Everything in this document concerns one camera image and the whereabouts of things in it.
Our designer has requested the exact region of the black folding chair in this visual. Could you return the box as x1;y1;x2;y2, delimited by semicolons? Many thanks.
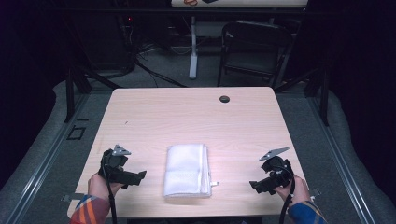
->
217;20;295;90

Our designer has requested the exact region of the white zippered cloth bag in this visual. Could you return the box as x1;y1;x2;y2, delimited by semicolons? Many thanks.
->
163;143;220;199

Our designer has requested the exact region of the person's right hand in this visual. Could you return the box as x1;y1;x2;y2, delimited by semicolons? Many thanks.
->
274;175;312;208

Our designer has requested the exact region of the black horizontal frame bar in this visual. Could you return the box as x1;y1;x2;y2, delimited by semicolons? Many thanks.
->
55;7;312;17

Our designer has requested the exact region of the grey metal floor rail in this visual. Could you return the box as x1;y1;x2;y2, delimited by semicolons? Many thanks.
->
5;92;92;224
306;92;378;224

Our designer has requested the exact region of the white table leg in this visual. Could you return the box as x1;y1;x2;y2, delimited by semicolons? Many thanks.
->
188;16;200;80

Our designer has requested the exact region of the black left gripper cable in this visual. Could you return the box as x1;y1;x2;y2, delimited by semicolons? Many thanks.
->
101;157;118;224

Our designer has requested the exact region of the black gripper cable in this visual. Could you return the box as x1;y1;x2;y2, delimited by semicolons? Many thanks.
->
278;167;297;224
101;157;118;224

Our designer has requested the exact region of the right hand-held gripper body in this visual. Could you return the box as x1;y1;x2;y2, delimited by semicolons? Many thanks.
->
259;147;294;191

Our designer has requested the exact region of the dark computer tower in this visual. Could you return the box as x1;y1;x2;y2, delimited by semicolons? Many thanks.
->
82;12;135;72

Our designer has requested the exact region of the black floor cable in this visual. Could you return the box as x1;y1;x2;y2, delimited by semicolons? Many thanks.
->
134;59;189;89

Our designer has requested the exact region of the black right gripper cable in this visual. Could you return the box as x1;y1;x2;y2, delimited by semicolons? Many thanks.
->
278;167;297;224

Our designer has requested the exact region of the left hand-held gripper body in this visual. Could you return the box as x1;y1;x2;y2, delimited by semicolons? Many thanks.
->
98;144;138;188

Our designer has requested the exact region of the person's left hand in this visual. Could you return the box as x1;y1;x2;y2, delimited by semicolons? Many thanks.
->
87;172;124;202

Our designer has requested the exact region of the black metal stand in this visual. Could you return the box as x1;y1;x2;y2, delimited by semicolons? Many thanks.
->
274;65;331;127
64;65;93;123

